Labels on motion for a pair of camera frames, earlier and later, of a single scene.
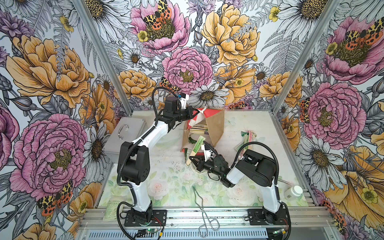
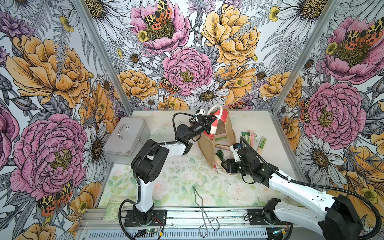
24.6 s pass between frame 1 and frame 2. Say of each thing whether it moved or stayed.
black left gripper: moved
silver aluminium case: stayed
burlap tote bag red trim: moved
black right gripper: moved
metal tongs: stayed
